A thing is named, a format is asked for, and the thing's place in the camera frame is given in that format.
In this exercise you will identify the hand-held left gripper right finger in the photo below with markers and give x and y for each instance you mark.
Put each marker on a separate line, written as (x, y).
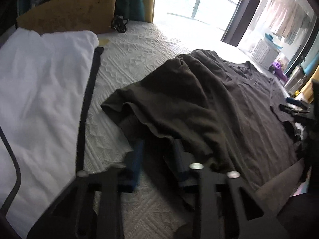
(180, 159)

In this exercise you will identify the purple cloth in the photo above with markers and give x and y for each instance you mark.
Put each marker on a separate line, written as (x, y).
(278, 68)

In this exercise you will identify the row of hanging clothes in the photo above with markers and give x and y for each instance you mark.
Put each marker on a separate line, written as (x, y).
(281, 17)

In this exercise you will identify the dark sliding door frame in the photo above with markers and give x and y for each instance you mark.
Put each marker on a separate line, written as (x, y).
(239, 22)

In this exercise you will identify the steel thermos bottle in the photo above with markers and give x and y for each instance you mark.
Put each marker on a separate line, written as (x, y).
(295, 79)

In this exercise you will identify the black fabric band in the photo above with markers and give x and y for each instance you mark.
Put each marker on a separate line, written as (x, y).
(88, 99)

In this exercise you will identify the white pillow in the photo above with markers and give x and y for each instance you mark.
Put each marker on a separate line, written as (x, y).
(37, 92)

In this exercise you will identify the brown cardboard box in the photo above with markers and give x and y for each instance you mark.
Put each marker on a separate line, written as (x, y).
(69, 12)

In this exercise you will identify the dark grey t-shirt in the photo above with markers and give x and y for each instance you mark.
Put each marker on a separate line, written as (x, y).
(199, 99)

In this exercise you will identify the teal curtain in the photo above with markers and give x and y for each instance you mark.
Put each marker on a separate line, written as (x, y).
(129, 2)

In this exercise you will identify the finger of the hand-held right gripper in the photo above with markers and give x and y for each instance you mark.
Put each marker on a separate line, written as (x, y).
(294, 111)
(296, 102)

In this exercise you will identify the yellow curtain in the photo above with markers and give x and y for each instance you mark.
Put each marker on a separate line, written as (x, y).
(311, 87)
(150, 5)

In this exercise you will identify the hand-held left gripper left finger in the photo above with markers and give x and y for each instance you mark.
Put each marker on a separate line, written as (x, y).
(134, 164)

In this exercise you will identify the grey cloth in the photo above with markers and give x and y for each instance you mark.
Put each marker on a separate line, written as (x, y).
(276, 179)

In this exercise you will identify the white woven basket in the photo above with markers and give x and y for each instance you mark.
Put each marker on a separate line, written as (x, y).
(264, 52)

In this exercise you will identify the black balcony railing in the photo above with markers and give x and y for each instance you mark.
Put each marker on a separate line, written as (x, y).
(198, 2)

